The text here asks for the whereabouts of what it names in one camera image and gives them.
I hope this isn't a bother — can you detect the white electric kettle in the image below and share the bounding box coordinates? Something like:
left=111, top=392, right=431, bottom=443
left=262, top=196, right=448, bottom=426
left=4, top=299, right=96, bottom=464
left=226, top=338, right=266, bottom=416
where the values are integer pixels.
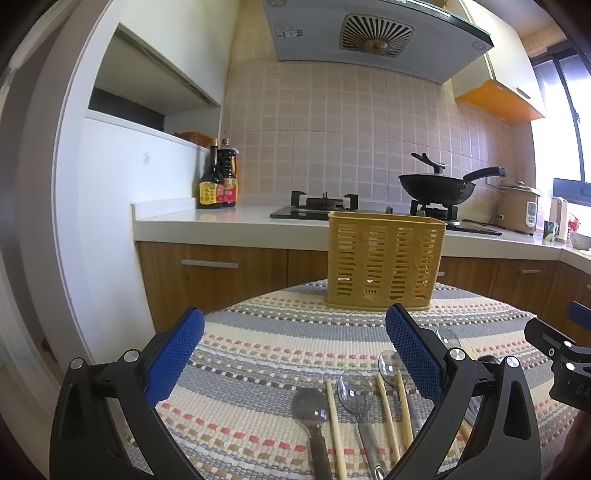
left=549, top=196, right=570, bottom=244

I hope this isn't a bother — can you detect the black gas stove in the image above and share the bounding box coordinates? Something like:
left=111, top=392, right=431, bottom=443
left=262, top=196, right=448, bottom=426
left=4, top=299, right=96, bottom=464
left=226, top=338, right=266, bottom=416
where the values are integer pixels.
left=270, top=191, right=504, bottom=237

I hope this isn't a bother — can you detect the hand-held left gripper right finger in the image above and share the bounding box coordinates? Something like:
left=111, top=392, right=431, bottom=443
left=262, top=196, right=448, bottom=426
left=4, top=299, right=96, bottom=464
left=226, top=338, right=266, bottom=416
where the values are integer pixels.
left=383, top=302, right=541, bottom=480

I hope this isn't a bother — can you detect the red label sauce bottle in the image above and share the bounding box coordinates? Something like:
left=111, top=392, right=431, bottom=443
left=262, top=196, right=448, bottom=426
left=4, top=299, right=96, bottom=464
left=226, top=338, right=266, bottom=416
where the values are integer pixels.
left=217, top=138, right=239, bottom=208

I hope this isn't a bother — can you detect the wooden base cabinet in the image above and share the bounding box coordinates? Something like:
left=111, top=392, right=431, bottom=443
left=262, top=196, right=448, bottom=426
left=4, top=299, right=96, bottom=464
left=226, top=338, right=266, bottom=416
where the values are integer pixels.
left=137, top=241, right=591, bottom=333

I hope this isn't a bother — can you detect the window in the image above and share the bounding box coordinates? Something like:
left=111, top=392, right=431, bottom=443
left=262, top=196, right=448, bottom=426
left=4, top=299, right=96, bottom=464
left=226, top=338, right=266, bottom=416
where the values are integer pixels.
left=531, top=41, right=591, bottom=208

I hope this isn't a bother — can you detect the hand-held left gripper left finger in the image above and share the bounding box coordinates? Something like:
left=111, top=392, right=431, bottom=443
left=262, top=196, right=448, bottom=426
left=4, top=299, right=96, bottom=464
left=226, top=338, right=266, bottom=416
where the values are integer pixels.
left=50, top=307, right=205, bottom=480

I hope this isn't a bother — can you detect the black wok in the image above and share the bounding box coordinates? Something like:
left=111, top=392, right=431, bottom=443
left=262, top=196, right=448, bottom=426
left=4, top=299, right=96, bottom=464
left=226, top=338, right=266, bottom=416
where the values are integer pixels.
left=398, top=166, right=508, bottom=208

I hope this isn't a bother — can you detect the slim soy sauce bottle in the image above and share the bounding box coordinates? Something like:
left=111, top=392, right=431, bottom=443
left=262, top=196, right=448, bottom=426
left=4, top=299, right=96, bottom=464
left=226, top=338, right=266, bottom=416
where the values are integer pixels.
left=198, top=137, right=223, bottom=209

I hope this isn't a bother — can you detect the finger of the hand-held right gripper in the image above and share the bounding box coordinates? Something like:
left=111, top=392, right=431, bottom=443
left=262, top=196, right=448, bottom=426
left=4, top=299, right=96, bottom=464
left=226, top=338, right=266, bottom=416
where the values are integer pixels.
left=525, top=318, right=578, bottom=363
left=569, top=302, right=591, bottom=329

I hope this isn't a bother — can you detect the yellow plastic utensil basket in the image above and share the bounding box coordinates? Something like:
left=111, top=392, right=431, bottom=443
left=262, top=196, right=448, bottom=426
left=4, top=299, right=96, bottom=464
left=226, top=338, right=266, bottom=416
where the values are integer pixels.
left=324, top=211, right=448, bottom=311

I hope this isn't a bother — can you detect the orange bottomed wall cabinet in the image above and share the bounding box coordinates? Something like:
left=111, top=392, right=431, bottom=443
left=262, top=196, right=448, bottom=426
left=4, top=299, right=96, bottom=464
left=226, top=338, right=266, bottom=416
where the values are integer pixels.
left=445, top=0, right=548, bottom=123

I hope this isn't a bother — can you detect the striped woven table mat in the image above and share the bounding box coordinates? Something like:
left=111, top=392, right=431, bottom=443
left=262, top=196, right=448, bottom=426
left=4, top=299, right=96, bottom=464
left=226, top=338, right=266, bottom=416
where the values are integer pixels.
left=124, top=279, right=591, bottom=480

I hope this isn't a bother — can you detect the range hood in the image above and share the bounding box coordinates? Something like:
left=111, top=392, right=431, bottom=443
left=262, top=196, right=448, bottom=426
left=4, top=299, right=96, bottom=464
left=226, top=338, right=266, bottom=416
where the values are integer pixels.
left=262, top=0, right=494, bottom=85

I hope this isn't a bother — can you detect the beige rice cooker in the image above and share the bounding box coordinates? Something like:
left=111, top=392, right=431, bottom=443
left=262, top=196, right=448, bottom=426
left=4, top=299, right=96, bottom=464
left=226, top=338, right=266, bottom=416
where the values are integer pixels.
left=499, top=181, right=542, bottom=235

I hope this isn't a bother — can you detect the bamboo chopstick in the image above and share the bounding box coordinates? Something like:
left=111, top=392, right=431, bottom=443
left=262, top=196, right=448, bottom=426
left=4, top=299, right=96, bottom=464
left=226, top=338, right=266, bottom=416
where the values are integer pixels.
left=326, top=379, right=348, bottom=480
left=394, top=371, right=415, bottom=448
left=375, top=373, right=402, bottom=464

